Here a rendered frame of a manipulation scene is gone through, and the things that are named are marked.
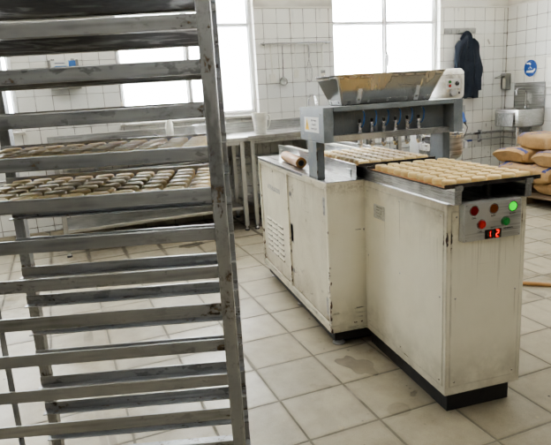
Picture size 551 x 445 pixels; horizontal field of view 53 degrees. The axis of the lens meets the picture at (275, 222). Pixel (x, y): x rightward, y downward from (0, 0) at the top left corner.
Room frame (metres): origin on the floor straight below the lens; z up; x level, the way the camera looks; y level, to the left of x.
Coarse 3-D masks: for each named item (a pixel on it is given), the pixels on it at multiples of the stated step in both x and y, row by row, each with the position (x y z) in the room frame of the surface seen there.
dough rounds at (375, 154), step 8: (328, 152) 3.03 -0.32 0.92; (336, 152) 3.02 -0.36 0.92; (344, 152) 2.99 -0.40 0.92; (352, 152) 2.98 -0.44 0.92; (360, 152) 2.94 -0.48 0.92; (368, 152) 2.94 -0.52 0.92; (376, 152) 2.90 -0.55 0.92; (384, 152) 2.87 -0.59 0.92; (392, 152) 2.86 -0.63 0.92; (400, 152) 2.86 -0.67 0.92; (408, 152) 2.81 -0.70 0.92; (344, 160) 2.74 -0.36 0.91; (352, 160) 2.67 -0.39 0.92; (360, 160) 2.62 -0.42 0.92; (368, 160) 2.64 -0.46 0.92; (376, 160) 2.58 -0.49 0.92; (384, 160) 2.60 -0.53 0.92; (392, 160) 2.60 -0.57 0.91
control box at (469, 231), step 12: (468, 204) 1.88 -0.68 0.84; (480, 204) 1.89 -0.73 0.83; (492, 204) 1.91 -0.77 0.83; (504, 204) 1.92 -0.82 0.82; (468, 216) 1.88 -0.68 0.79; (480, 216) 1.90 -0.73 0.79; (492, 216) 1.91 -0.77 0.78; (504, 216) 1.92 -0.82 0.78; (516, 216) 1.93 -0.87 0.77; (468, 228) 1.88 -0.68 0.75; (492, 228) 1.91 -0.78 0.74; (504, 228) 1.92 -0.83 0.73; (516, 228) 1.94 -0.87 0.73; (468, 240) 1.88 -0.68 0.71
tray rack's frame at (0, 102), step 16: (0, 64) 1.60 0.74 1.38; (0, 96) 1.58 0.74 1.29; (0, 112) 1.58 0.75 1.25; (0, 144) 1.58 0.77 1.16; (16, 176) 1.58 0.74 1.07; (16, 224) 1.58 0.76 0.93; (32, 256) 1.60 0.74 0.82; (0, 336) 1.36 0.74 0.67; (48, 368) 1.58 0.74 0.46; (16, 416) 1.36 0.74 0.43; (48, 416) 1.58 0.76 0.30
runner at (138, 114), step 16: (48, 112) 1.18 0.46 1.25; (64, 112) 1.18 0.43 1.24; (80, 112) 1.18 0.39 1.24; (96, 112) 1.18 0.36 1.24; (112, 112) 1.18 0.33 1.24; (128, 112) 1.18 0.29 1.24; (144, 112) 1.19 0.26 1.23; (160, 112) 1.19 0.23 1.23; (176, 112) 1.19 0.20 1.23; (192, 112) 1.19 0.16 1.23; (0, 128) 1.17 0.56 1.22; (16, 128) 1.17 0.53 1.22
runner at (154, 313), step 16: (208, 304) 1.19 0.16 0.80; (0, 320) 1.17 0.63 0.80; (16, 320) 1.17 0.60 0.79; (32, 320) 1.17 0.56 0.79; (48, 320) 1.17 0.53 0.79; (64, 320) 1.17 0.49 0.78; (80, 320) 1.18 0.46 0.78; (96, 320) 1.18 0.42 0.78; (112, 320) 1.18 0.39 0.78; (128, 320) 1.18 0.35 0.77; (144, 320) 1.18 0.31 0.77
